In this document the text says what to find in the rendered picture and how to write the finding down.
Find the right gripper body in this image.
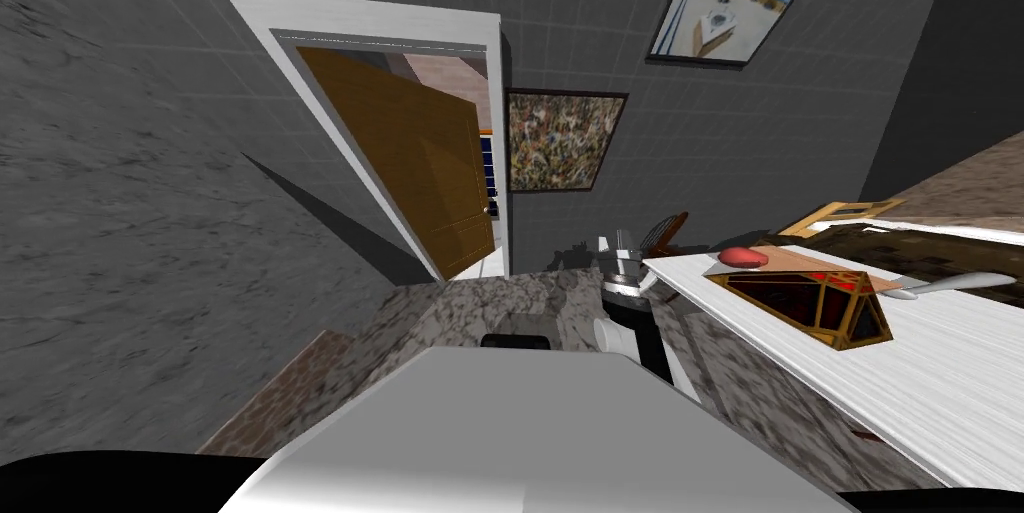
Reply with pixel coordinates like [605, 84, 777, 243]
[596, 248, 646, 279]

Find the brown wooden chair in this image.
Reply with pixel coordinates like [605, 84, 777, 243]
[637, 211, 691, 260]

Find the speckled abstract painting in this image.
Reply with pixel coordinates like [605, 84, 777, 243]
[504, 88, 629, 194]

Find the red oval fruit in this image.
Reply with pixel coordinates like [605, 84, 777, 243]
[716, 246, 772, 270]

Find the brown flat board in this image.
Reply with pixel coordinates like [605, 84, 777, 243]
[703, 244, 907, 295]

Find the gold-framed dark geometric box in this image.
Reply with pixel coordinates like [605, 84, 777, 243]
[703, 268, 895, 353]

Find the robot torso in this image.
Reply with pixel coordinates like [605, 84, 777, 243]
[219, 332, 859, 513]

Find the brown wooden door leaf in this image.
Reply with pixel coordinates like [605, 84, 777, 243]
[295, 46, 497, 282]

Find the harbour boat picture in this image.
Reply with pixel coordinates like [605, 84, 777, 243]
[645, 0, 839, 66]

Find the white table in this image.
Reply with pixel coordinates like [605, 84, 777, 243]
[642, 243, 1024, 492]

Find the white spoon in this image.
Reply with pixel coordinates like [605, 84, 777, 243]
[883, 271, 1020, 302]

